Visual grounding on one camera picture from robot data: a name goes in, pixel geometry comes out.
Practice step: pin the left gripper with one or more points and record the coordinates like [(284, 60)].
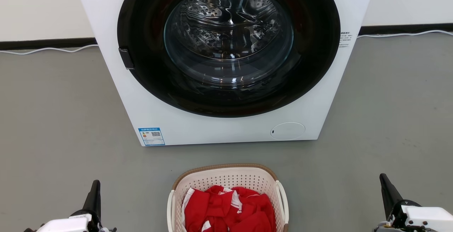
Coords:
[(67, 224)]

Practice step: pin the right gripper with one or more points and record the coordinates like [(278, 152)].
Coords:
[(421, 219)]

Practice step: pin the beige perforated laundry basket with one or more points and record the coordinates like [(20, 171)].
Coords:
[(230, 179)]

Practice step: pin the blue energy label sticker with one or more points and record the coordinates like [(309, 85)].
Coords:
[(151, 136)]

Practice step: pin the white front-load washing machine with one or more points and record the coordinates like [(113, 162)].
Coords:
[(124, 111)]

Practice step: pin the round white filter cover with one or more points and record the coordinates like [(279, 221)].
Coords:
[(287, 131)]

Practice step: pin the red and white garment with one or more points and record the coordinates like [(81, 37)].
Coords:
[(226, 210)]

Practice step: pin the round black glass washer door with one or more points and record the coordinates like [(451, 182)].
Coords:
[(148, 65)]

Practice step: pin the small text sticker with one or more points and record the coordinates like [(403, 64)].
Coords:
[(345, 40)]

